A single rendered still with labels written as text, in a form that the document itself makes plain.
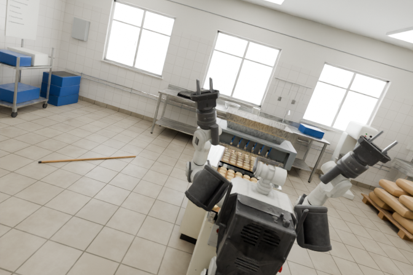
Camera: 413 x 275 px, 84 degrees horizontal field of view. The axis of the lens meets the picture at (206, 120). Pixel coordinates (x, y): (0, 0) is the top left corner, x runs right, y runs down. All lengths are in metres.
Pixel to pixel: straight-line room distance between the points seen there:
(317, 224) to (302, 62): 4.48
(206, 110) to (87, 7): 5.24
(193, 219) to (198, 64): 3.53
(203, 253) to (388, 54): 5.27
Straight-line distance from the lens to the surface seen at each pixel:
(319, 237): 1.00
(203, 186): 0.91
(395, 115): 6.19
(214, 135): 0.98
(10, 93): 4.71
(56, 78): 5.32
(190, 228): 2.34
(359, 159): 1.08
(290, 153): 1.95
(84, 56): 5.97
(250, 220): 0.79
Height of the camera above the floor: 1.65
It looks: 14 degrees down
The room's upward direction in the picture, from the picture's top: 17 degrees clockwise
